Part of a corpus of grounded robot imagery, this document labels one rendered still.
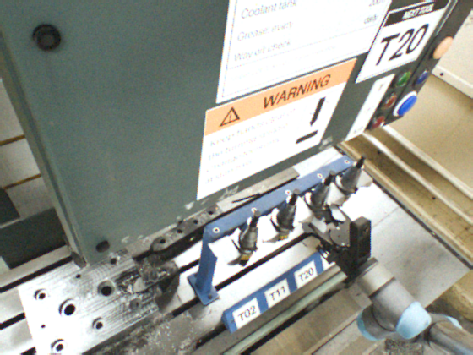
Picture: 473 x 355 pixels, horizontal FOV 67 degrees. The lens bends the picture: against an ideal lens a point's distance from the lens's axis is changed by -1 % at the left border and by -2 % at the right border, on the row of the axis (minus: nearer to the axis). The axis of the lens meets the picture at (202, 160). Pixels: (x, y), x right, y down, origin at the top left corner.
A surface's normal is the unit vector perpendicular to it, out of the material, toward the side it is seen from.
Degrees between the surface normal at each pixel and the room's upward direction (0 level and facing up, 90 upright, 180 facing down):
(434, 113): 90
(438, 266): 24
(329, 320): 7
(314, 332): 7
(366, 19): 90
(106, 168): 90
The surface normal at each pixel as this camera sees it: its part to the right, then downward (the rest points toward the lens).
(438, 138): -0.84, 0.35
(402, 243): -0.27, -0.46
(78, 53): 0.53, 0.66
